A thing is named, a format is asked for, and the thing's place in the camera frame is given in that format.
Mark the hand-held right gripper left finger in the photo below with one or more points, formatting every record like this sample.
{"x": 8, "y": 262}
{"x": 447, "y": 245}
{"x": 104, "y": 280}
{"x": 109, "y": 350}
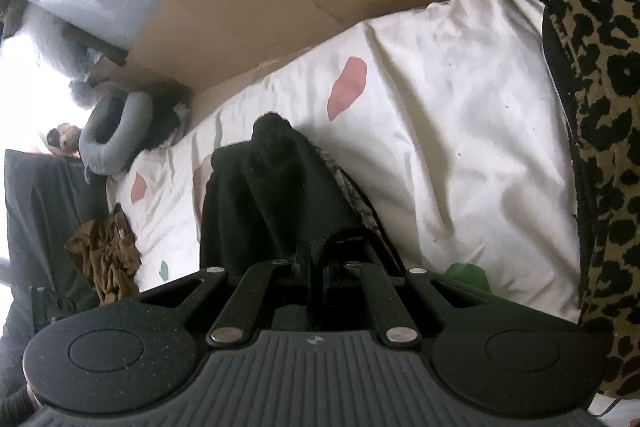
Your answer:
{"x": 302, "y": 279}

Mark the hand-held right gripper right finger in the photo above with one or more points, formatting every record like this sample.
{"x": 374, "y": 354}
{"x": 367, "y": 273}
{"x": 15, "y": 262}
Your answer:
{"x": 331, "y": 289}

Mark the black patterned shorts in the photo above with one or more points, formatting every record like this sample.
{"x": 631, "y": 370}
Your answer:
{"x": 260, "y": 207}

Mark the brown shirt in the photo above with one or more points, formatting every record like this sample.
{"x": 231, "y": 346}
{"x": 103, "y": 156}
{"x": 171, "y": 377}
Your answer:
{"x": 105, "y": 257}

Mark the dark green pillow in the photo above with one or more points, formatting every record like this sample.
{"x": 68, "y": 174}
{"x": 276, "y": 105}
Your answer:
{"x": 45, "y": 217}

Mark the plush doll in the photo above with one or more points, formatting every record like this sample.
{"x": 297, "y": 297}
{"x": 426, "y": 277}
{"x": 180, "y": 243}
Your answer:
{"x": 65, "y": 138}

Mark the grey neck pillow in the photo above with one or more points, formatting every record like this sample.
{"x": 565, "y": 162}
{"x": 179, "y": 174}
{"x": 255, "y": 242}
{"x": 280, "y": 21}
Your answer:
{"x": 115, "y": 142}

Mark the black cloth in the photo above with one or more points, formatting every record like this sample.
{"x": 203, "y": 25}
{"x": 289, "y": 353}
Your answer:
{"x": 165, "y": 117}

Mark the bear printed white bed sheet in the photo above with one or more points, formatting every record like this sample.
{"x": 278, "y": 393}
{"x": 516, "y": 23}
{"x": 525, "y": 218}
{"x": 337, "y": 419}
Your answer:
{"x": 450, "y": 107}

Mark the white fluffy pillow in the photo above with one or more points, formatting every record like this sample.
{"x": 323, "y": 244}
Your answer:
{"x": 55, "y": 47}

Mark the leopard print cloth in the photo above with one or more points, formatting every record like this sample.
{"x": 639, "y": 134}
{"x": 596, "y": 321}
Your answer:
{"x": 600, "y": 107}

